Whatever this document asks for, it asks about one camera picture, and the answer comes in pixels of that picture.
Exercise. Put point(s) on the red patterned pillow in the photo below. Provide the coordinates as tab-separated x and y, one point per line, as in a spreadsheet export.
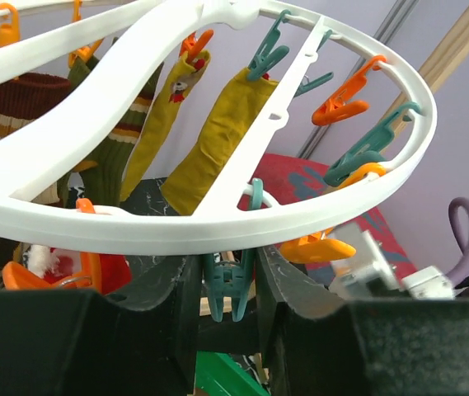
298	203

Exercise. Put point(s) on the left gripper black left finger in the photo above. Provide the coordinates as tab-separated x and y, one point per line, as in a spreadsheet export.
139	340

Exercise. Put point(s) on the green plastic tray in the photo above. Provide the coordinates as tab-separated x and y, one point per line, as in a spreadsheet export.
223	374

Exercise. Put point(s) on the red white striped sock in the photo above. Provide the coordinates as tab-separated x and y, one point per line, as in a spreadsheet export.
54	264

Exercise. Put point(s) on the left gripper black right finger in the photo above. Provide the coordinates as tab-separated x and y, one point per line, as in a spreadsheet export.
315	343

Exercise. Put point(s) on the teal clothespin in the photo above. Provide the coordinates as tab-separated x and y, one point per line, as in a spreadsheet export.
368	148
268	55
228	279

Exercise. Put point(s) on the mustard yellow sock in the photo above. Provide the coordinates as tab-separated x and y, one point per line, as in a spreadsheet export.
179	83
233	113

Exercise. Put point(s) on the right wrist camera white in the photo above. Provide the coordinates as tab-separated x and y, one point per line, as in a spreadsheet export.
368	274

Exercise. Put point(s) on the orange clothespin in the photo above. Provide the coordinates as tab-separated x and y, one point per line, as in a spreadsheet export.
15	276
341	105
318	247

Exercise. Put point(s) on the wooden clothes rack frame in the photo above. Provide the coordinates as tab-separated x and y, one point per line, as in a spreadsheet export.
213	213

